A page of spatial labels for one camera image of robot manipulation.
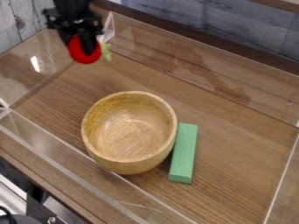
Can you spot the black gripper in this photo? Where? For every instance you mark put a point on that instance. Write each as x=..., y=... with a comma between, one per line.
x=87, y=23

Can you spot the wooden bowl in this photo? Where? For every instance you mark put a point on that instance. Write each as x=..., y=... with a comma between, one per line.
x=129, y=131

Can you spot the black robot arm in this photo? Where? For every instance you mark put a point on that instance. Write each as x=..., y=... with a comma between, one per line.
x=71, y=7

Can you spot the green rectangular block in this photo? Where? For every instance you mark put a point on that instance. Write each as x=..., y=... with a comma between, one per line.
x=183, y=153

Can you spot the clear acrylic tray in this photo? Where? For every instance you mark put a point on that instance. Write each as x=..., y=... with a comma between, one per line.
x=242, y=102

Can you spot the red plush fruit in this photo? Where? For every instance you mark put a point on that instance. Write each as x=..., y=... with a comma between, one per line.
x=101, y=51

